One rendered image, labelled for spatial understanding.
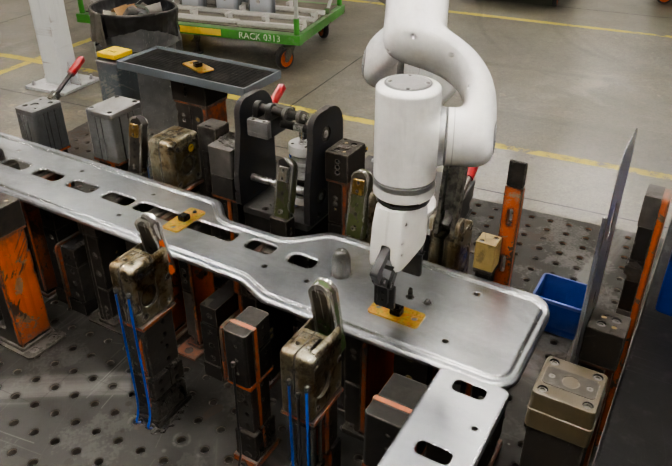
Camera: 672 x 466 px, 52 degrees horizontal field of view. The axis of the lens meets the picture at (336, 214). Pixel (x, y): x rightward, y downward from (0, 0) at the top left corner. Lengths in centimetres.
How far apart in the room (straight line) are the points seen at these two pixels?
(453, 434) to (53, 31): 446
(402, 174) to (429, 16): 22
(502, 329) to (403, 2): 49
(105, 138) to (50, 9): 349
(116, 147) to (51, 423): 58
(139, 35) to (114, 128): 245
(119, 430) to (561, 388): 80
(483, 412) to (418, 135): 36
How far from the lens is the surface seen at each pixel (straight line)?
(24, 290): 152
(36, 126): 178
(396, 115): 86
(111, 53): 178
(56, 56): 510
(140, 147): 152
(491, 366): 100
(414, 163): 89
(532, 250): 182
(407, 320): 105
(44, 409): 144
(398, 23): 96
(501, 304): 112
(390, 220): 93
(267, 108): 132
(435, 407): 93
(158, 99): 416
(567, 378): 92
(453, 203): 116
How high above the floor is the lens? 167
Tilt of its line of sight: 30 degrees down
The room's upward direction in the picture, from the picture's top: straight up
